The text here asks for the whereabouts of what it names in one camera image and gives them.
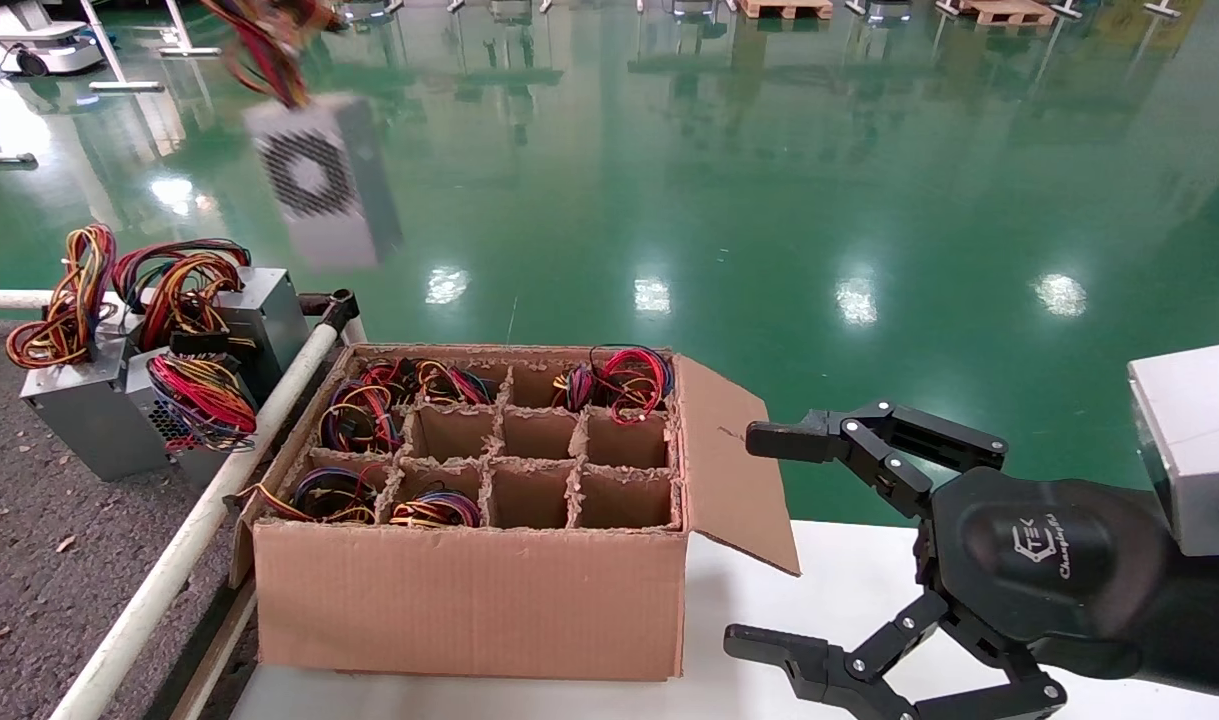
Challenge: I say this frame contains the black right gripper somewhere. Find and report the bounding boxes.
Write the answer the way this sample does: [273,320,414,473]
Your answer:
[724,402,1170,720]

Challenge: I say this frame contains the grey power supply with wires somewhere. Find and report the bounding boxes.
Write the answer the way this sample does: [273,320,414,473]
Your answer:
[204,0,403,271]

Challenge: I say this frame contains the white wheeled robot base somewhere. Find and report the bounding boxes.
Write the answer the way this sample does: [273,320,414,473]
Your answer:
[0,0,105,77]

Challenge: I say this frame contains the cardboard cell divider grid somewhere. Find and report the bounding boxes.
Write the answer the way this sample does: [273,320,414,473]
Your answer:
[309,358,684,531]

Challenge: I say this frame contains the brown cardboard box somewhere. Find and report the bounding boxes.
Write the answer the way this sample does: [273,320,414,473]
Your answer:
[229,343,802,683]

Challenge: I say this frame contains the black pipe clamp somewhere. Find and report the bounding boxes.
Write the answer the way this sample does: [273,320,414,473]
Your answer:
[299,289,361,336]

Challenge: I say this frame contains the wooden pallet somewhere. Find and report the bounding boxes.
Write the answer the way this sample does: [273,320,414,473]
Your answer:
[737,0,835,20]
[959,0,1057,27]

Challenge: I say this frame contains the grey power supply black connector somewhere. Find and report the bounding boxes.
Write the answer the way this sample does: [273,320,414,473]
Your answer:
[112,238,312,406]

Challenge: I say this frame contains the white stand leg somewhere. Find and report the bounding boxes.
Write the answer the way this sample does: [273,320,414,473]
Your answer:
[159,0,223,57]
[77,0,165,93]

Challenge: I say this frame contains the cable bundle back right cell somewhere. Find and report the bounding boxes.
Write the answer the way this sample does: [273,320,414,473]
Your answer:
[552,345,677,426]

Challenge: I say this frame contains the power supply with purple wires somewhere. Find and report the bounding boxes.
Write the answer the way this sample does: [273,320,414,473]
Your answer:
[319,378,405,453]
[389,488,483,529]

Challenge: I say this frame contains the power supply with mixed wires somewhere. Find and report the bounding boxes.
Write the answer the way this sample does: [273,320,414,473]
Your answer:
[414,360,495,406]
[359,358,415,401]

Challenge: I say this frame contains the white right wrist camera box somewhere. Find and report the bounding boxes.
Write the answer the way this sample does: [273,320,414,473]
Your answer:
[1127,345,1219,557]

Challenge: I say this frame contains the power supply with blue wires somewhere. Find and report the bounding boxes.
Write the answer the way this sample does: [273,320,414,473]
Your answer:
[237,465,380,526]

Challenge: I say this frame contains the long white pipe rail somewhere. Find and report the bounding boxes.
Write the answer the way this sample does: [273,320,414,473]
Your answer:
[49,318,368,720]

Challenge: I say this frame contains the grey power supply red wires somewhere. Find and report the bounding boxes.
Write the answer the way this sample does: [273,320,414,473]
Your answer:
[127,350,262,489]

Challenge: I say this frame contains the grey power supply orange wires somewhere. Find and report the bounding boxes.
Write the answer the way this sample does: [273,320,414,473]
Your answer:
[7,224,170,483]

